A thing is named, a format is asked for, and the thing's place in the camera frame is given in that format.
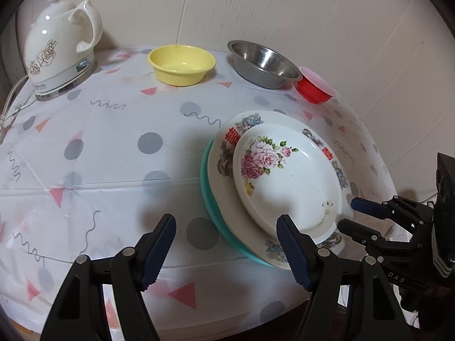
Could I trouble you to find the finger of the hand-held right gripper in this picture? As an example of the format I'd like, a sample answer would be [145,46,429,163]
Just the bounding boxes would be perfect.
[338,219,409,256]
[350,196,433,237]

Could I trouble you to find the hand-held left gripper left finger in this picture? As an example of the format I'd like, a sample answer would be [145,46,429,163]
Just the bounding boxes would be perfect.
[39,214,177,341]

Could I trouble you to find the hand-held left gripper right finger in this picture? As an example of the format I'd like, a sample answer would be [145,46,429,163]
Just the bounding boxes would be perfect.
[276,214,406,341]

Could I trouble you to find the white rose print plate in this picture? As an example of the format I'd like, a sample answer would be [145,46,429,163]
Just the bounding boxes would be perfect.
[233,124,345,246]

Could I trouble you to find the teal plastic plate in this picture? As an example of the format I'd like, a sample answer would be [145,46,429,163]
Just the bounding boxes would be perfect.
[200,137,271,269]

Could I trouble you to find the white plate red blue rim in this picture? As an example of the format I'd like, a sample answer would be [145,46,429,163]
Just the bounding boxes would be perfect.
[207,110,351,271]

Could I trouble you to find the red plastic cup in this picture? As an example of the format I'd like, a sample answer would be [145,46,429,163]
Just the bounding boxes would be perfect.
[295,66,336,105]

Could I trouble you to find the stainless steel bowl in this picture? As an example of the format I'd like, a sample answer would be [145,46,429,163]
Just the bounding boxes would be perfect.
[227,40,302,90]

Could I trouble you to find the yellow plastic bowl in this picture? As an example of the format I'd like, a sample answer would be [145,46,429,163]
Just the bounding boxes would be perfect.
[147,44,217,88]

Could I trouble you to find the white patterned tablecloth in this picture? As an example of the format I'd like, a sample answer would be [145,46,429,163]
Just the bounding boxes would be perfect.
[0,45,397,341]

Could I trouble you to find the white floral ceramic kettle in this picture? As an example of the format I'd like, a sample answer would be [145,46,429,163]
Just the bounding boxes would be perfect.
[16,0,104,102]

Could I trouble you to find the white power cord with plug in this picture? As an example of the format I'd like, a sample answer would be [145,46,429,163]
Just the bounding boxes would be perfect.
[0,74,36,139]

